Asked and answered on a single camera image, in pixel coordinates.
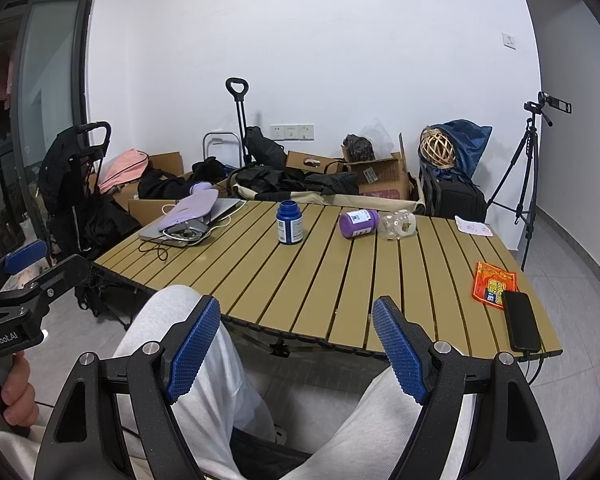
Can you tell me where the black stroller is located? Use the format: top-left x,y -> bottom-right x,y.
36,121 -> 142,263

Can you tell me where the person's right leg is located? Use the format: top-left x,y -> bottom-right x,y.
285,360 -> 481,480

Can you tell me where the pink bag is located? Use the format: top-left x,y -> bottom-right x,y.
98,149 -> 151,194

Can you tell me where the black trolley handle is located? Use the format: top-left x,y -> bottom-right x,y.
225,77 -> 254,167

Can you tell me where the black tripod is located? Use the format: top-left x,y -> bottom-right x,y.
486,117 -> 542,272

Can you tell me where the black bag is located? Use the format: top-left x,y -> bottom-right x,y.
243,126 -> 289,169

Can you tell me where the glass door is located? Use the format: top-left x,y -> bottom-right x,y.
9,0 -> 94,223

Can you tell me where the black smartphone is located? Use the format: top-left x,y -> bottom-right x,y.
501,290 -> 543,354

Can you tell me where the person's left hand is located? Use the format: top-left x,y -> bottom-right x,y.
0,351 -> 39,429

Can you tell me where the black phone cable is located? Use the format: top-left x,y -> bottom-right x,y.
521,350 -> 545,387

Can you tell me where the dark crumpled bag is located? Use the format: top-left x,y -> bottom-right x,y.
342,134 -> 376,164

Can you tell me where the woven rattan ball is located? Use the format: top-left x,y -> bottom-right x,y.
419,128 -> 456,167

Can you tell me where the blue bag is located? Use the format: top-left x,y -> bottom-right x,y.
442,119 -> 494,182

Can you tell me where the white paper packet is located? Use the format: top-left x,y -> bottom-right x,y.
454,215 -> 495,236

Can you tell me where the open cardboard box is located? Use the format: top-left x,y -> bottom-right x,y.
346,132 -> 414,202

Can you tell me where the orange snack packet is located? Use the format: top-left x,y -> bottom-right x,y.
471,261 -> 518,310

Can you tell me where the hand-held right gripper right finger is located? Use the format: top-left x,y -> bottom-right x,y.
371,296 -> 561,480

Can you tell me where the purple bottle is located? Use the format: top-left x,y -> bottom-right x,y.
339,209 -> 382,240

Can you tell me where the grey charger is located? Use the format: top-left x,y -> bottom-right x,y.
162,219 -> 212,247

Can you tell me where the black backpack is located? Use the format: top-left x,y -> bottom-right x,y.
419,166 -> 489,221

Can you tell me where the black cloth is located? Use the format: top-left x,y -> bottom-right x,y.
137,168 -> 195,200

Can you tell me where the person's left leg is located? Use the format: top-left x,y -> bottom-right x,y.
112,285 -> 281,480

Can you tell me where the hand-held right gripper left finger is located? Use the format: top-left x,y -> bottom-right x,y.
32,295 -> 231,480

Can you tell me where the silver laptop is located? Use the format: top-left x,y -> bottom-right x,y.
138,198 -> 244,247

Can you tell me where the blue bottle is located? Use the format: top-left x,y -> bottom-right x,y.
275,200 -> 304,246

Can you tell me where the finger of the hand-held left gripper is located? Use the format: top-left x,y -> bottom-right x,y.
26,255 -> 91,312
0,239 -> 49,288

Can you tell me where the lavender pouch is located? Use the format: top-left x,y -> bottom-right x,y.
157,193 -> 220,229

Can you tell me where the person's leg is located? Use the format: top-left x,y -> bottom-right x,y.
112,285 -> 281,480
285,360 -> 481,480

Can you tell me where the pile of black clothes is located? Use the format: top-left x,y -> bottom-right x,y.
229,164 -> 361,197

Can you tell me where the black camera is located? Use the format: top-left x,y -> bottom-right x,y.
523,91 -> 574,129

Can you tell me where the white cable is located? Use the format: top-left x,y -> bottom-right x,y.
161,200 -> 249,242

